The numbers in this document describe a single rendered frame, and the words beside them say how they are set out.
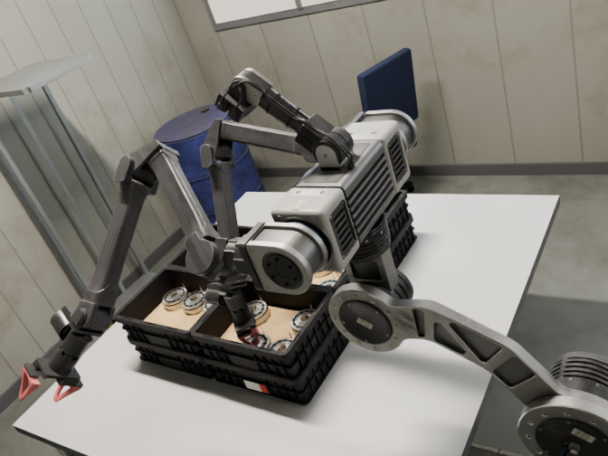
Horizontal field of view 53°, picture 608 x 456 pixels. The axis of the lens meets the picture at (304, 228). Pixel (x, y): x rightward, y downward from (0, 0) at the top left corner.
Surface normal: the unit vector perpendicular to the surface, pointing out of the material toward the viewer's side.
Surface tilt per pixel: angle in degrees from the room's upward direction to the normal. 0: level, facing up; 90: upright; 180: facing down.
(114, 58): 90
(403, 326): 90
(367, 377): 0
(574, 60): 90
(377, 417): 0
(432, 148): 90
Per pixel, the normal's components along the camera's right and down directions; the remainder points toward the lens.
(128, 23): 0.83, 0.04
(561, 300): -0.30, -0.81
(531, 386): -0.48, 0.58
